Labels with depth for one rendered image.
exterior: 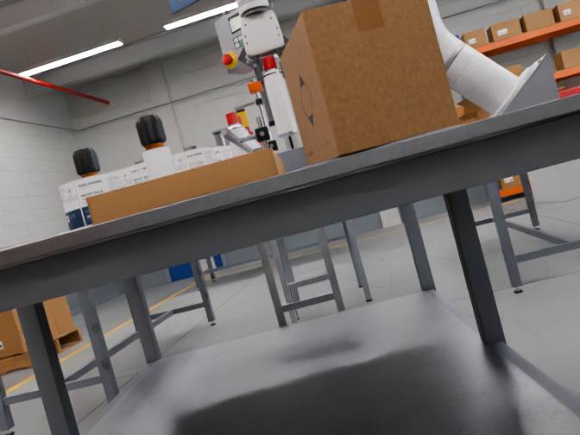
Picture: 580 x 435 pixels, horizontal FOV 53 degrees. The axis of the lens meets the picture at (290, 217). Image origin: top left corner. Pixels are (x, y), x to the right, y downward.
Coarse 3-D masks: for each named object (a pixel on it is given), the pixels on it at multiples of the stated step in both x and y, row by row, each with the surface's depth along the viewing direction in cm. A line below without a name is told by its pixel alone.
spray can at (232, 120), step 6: (228, 114) 164; (234, 114) 165; (228, 120) 165; (234, 120) 164; (234, 126) 164; (240, 126) 164; (234, 132) 163; (240, 132) 164; (234, 144) 164; (234, 150) 164; (240, 150) 164; (234, 156) 165
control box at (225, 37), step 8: (224, 16) 199; (216, 24) 201; (224, 24) 199; (224, 32) 199; (240, 32) 195; (224, 40) 200; (232, 40) 198; (224, 48) 201; (232, 48) 199; (240, 48) 197; (232, 56) 199; (232, 64) 200; (240, 64) 198; (232, 72) 202; (240, 72) 205; (248, 72) 208
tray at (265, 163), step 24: (192, 168) 77; (216, 168) 77; (240, 168) 77; (264, 168) 77; (120, 192) 77; (144, 192) 77; (168, 192) 77; (192, 192) 77; (96, 216) 78; (120, 216) 78
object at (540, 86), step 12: (540, 60) 148; (540, 72) 147; (552, 72) 147; (528, 84) 148; (540, 84) 147; (552, 84) 147; (516, 96) 149; (528, 96) 148; (540, 96) 148; (552, 96) 147; (516, 108) 149
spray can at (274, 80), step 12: (264, 60) 146; (276, 72) 145; (264, 84) 147; (276, 84) 145; (276, 96) 145; (276, 108) 145; (288, 108) 146; (276, 120) 146; (288, 120) 145; (288, 132) 145
